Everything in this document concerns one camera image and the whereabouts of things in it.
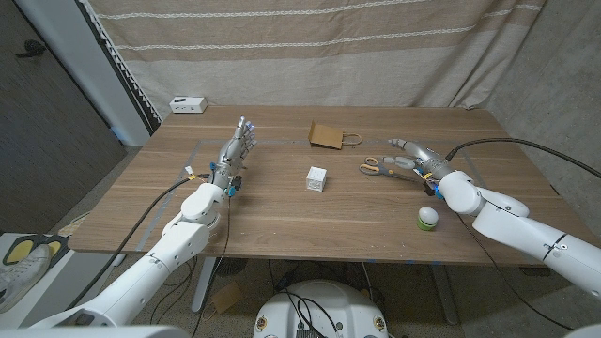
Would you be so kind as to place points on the yellow black pad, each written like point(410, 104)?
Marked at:
point(58, 246)
point(19, 251)

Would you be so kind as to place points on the black triangle-edged trim strip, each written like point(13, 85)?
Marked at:
point(122, 70)

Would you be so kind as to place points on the white cube block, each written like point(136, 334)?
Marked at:
point(316, 179)

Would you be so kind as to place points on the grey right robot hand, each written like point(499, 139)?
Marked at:
point(429, 162)

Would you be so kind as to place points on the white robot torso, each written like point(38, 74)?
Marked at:
point(338, 300)

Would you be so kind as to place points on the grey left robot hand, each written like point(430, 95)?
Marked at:
point(230, 157)

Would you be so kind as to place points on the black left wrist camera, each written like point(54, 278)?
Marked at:
point(237, 183)

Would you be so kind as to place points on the white and green ball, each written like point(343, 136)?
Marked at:
point(427, 216)

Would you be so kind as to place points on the white sneaker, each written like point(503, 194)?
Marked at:
point(19, 277)

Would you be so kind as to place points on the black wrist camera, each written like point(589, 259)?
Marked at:
point(431, 188)
point(237, 183)

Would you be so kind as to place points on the beige striped curtain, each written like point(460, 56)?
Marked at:
point(300, 56)

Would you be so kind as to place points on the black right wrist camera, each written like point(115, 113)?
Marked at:
point(431, 188)

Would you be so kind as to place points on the brown paper bag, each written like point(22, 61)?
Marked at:
point(325, 135)

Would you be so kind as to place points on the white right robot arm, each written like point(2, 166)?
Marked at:
point(516, 225)

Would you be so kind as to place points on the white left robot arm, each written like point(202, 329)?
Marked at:
point(178, 239)

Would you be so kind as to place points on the white table leg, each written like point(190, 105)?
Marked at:
point(443, 291)
point(204, 281)

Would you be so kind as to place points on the brown cardboard piece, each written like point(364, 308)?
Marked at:
point(226, 296)

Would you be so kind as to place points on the white power strip box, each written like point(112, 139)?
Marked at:
point(188, 104)

